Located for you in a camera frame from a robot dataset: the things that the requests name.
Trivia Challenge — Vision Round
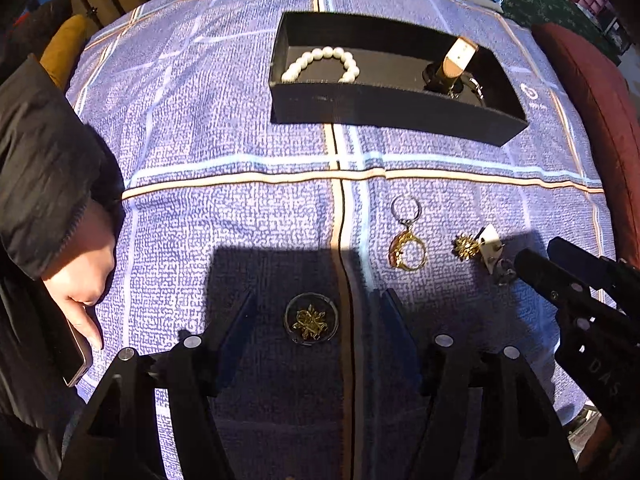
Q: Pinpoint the white strap wrist watch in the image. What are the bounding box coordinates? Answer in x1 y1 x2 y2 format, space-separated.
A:
422 37 481 106

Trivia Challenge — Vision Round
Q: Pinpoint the silver bangle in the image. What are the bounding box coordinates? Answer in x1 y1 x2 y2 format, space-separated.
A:
457 74 487 107

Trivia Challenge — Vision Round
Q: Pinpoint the small silver earring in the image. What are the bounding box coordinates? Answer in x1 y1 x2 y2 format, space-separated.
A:
494 257 521 287

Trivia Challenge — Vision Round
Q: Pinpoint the yellow pillow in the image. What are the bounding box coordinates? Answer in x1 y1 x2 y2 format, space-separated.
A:
40 14 90 92

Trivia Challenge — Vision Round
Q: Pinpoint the green patterned cloth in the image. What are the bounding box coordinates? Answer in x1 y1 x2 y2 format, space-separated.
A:
500 0 623 63

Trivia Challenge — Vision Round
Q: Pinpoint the gold ring keychain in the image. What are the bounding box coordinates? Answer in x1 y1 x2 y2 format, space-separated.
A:
388 195 428 273

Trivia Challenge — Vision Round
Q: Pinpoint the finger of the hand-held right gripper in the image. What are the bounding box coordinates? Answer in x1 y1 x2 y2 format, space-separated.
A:
515 249 621 321
547 237 640 311

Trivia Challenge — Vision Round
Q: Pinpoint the smartphone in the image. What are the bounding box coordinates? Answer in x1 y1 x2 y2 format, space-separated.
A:
60 310 95 389

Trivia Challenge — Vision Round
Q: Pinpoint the white earring card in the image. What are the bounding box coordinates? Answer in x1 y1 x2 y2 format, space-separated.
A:
477 225 504 267

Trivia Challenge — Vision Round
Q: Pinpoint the dark brown cushion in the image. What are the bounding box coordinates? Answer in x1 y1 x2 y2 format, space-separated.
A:
0 0 76 81

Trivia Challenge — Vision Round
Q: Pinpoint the gold flower brooch clear case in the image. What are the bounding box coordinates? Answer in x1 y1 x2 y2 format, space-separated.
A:
284 292 342 347

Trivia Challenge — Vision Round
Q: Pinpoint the black jewelry box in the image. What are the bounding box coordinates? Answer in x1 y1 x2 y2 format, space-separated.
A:
267 11 530 148

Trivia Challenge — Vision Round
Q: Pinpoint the blue plaid blanket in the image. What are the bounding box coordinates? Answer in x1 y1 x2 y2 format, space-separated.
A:
65 0 617 480

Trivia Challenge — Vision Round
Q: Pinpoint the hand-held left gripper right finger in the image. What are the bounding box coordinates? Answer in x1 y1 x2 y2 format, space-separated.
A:
381 290 581 480

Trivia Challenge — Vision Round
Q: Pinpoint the gold flower earring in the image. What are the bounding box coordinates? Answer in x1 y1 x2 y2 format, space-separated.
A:
452 234 481 262

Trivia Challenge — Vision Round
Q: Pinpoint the white pearl bracelet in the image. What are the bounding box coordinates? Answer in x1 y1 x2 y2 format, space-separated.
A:
281 46 361 85

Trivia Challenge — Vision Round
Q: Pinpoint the dark red pillow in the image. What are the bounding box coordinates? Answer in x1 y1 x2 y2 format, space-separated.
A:
531 22 640 281

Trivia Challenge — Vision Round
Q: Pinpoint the another person's forearm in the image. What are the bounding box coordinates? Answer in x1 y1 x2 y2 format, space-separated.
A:
0 52 126 281

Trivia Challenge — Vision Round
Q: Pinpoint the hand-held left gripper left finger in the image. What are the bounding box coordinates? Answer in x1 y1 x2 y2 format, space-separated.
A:
60 291 257 480

